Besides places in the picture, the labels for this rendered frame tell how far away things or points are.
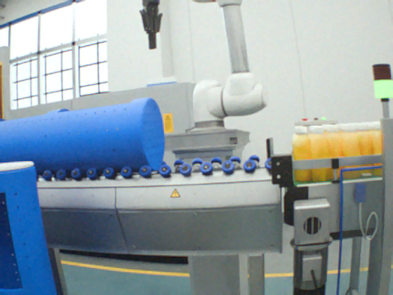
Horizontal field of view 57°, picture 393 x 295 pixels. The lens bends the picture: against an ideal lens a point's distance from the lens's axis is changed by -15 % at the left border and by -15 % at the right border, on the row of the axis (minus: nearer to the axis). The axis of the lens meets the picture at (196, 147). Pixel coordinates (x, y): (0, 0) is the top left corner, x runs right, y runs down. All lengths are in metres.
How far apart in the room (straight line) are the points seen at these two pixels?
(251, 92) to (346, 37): 2.46
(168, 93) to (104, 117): 1.68
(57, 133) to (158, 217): 0.52
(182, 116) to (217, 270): 1.40
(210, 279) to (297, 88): 2.58
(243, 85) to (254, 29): 2.39
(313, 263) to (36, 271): 0.89
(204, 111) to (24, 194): 1.12
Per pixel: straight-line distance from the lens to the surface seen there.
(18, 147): 1.75
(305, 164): 1.33
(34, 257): 1.37
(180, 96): 3.15
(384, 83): 1.18
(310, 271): 1.21
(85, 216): 1.63
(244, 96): 2.03
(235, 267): 2.15
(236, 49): 2.08
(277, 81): 4.28
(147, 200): 1.50
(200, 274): 2.20
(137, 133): 1.47
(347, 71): 4.28
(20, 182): 1.32
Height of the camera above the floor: 1.11
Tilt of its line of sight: 3 degrees down
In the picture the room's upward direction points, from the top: 4 degrees counter-clockwise
